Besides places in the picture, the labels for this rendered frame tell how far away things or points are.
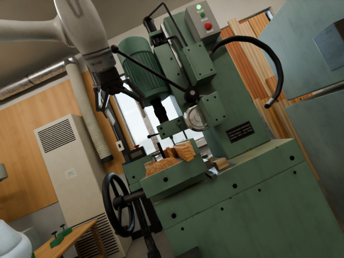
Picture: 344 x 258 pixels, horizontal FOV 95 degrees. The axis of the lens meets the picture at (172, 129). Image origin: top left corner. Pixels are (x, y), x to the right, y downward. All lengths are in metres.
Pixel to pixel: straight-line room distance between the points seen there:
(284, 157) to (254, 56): 1.89
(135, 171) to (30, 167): 2.39
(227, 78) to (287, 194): 0.51
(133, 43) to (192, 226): 0.79
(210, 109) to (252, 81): 1.74
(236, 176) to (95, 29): 0.64
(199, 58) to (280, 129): 1.64
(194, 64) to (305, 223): 0.71
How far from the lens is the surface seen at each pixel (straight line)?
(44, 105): 2.93
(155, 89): 0.74
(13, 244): 0.72
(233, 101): 0.77
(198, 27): 0.81
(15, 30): 0.71
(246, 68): 2.39
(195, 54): 0.71
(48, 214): 3.00
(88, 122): 2.31
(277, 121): 2.17
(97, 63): 0.58
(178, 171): 0.51
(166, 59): 0.82
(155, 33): 0.94
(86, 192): 2.25
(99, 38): 0.57
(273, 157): 0.69
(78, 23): 0.56
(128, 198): 0.81
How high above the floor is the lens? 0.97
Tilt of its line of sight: 5 degrees up
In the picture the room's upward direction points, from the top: 24 degrees counter-clockwise
